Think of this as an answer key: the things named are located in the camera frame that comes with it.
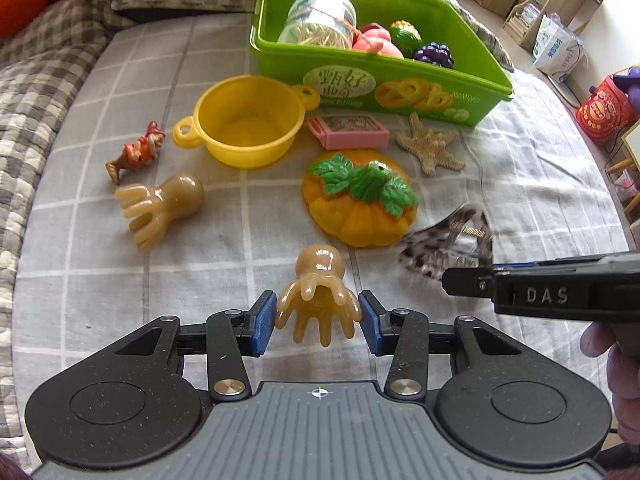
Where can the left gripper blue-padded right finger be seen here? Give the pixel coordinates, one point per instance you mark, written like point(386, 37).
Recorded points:
point(409, 338)

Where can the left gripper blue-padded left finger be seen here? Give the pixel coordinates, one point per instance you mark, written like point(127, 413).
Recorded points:
point(226, 338)

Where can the tortoiseshell hair claw clip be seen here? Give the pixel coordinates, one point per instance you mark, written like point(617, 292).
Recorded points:
point(463, 239)

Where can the orange toy pumpkin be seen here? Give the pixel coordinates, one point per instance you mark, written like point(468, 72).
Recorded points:
point(361, 197)

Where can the tan rubber octopus toy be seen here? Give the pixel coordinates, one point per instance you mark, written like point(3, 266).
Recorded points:
point(152, 209)

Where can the beige starfish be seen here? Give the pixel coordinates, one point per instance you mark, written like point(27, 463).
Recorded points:
point(429, 146)

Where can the purple toy grapes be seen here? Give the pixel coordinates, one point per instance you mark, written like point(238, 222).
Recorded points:
point(434, 54)

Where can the toy corn cob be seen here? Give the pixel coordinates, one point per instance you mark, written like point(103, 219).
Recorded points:
point(406, 37)

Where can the pink toy pig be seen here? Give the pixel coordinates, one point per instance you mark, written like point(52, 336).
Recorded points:
point(375, 39)

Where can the cotton swab jar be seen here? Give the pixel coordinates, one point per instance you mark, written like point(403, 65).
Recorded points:
point(320, 23)

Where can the person's right hand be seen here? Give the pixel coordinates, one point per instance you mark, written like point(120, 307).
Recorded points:
point(623, 378)

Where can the grey grid bedsheet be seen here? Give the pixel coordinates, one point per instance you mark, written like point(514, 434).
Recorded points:
point(81, 283)

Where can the red snack bucket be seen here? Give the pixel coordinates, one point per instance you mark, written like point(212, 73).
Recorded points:
point(606, 112)

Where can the small brown red figurine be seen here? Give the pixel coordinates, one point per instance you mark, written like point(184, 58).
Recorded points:
point(137, 155)

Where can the purple plush toy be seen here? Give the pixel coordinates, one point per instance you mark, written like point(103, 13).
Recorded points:
point(629, 83)

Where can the pink toy box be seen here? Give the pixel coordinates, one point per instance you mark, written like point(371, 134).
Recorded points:
point(347, 132)

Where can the yellow toy pot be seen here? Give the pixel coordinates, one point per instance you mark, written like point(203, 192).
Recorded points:
point(247, 121)

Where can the white paper shopping bag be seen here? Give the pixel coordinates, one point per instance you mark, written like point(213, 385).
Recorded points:
point(557, 50)

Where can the green plastic storage bin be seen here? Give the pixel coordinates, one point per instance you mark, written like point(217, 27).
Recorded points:
point(464, 93)

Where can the grey checked quilt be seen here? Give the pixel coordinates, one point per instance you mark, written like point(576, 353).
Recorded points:
point(43, 68)

